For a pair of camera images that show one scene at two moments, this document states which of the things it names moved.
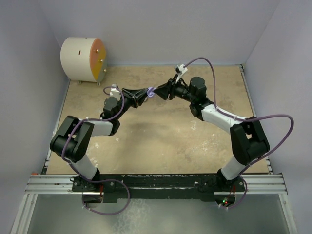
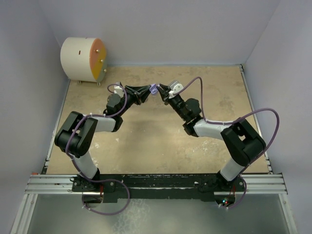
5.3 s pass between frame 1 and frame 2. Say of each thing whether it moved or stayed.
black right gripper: moved
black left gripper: stayed
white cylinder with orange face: stayed
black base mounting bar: stayed
